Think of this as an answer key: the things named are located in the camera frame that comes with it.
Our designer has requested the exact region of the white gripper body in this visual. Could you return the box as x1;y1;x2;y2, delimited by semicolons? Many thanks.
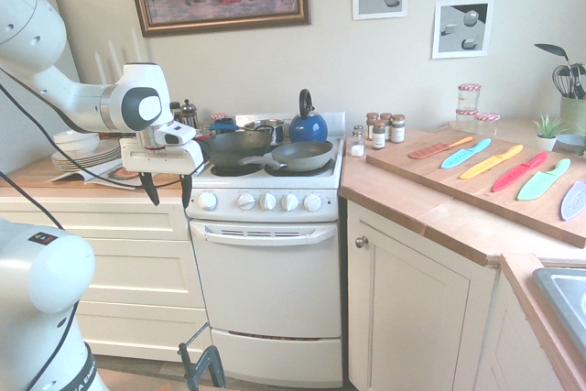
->
119;136;204;178

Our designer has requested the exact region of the open magazine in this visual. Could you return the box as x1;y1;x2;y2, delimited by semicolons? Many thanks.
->
49;164;143;190

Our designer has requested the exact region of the white oven stove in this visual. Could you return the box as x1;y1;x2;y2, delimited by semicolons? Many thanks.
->
184;110;347;389

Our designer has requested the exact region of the white oven door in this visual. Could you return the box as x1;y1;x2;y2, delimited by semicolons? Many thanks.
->
189;219;343;340

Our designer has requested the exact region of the white oven bottom drawer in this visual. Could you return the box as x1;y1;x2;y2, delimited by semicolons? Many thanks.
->
210;327;344;389

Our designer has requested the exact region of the french press coffee maker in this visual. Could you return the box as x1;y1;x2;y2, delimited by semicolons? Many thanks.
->
179;98;200;131

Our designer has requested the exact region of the dark wok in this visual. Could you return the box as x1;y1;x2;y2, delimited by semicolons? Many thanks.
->
193;130;276;170

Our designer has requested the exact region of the stack of white plates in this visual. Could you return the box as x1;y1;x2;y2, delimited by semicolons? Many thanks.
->
50;139;124;173

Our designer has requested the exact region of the white bowl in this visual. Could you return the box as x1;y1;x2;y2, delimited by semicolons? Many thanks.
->
52;130;102;155

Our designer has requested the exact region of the cream drawer cabinet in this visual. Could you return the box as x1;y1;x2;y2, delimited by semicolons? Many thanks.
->
0;187;213;364

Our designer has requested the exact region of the steel pot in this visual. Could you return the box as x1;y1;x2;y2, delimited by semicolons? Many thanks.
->
243;118;287;144

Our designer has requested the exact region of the grey frying pan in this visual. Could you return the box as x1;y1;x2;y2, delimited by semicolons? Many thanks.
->
237;141;335;173

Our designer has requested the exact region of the black clamp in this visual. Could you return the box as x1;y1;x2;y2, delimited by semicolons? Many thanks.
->
178;321;227;391

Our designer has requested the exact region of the glass salt shaker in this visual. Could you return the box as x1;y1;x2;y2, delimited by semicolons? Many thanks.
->
350;125;365;158

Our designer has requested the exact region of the orange sheathed knife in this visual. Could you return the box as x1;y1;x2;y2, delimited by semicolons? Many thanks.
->
407;136;474;161

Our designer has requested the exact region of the cream corner cabinet door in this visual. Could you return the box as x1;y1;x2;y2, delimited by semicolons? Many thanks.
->
347;200;498;391

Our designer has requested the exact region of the blue sheathed knife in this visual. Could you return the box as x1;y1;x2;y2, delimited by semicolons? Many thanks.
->
440;137;493;169

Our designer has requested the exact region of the tall checkered lid glass jar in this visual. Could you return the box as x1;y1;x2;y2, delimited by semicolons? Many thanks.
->
457;82;483;135

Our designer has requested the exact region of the large wooden cutting board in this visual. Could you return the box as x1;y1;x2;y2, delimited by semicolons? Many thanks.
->
365;127;586;249

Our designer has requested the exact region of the yellow sheathed knife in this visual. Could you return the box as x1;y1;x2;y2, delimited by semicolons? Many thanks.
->
459;144;525;180

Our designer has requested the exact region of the short checkered lid glass jar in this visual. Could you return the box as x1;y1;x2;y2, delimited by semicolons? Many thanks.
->
474;112;501;137

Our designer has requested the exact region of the sphere sketch paper print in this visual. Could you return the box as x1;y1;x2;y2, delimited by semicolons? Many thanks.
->
431;0;495;60

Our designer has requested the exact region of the red sheathed knife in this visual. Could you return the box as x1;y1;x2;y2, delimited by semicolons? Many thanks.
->
491;150;549;193

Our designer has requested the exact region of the green sheathed knife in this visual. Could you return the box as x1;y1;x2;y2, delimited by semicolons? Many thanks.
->
516;157;572;202

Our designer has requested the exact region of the small potted succulent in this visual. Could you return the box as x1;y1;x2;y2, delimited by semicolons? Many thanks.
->
532;114;569;152

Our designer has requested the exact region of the light blue bowl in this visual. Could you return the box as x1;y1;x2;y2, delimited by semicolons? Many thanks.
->
555;134;586;154

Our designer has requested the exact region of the lilac sheathed knife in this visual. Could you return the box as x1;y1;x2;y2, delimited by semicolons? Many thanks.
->
559;179;586;223

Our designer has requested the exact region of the black whisk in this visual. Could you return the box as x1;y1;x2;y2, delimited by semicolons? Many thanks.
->
551;64;579;99

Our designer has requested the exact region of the green utensil holder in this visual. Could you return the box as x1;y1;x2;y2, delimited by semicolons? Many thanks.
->
559;94;586;136

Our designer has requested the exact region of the steel sink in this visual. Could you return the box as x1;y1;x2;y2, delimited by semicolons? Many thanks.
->
531;267;586;360

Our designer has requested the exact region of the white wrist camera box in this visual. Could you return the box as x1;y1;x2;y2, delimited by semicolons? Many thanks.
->
154;121;198;147

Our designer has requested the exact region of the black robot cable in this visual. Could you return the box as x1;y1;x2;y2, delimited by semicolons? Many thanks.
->
0;67;205;391

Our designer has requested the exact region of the blue kettle black handle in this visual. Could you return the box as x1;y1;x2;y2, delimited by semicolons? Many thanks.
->
288;88;330;144

